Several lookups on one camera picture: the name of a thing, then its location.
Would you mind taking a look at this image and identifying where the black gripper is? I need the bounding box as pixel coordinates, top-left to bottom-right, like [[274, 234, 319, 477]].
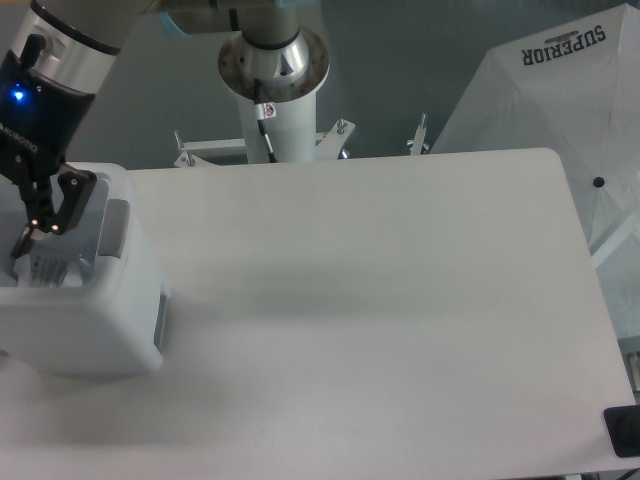
[[1, 54, 97, 258]]

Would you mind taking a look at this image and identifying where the crushed clear plastic bottle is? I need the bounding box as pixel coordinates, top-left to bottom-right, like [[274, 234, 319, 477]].
[[29, 222, 100, 288]]

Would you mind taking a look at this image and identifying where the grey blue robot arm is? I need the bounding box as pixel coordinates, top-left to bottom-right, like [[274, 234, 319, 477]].
[[1, 1, 309, 258]]

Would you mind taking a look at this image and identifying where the white printed paper trash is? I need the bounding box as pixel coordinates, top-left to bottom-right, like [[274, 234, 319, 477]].
[[13, 248, 71, 288]]

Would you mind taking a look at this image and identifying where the white plastic trash can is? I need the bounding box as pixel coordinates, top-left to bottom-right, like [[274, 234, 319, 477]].
[[1, 163, 171, 375]]

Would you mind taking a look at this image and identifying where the white umbrella with lettering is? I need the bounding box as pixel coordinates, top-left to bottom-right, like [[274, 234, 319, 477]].
[[429, 4, 640, 346]]

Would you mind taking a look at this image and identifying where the black device at table edge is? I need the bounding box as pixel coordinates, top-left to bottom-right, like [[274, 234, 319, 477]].
[[603, 405, 639, 458]]

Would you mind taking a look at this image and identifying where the white metal base bracket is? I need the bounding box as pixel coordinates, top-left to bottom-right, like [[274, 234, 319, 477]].
[[172, 112, 431, 169]]

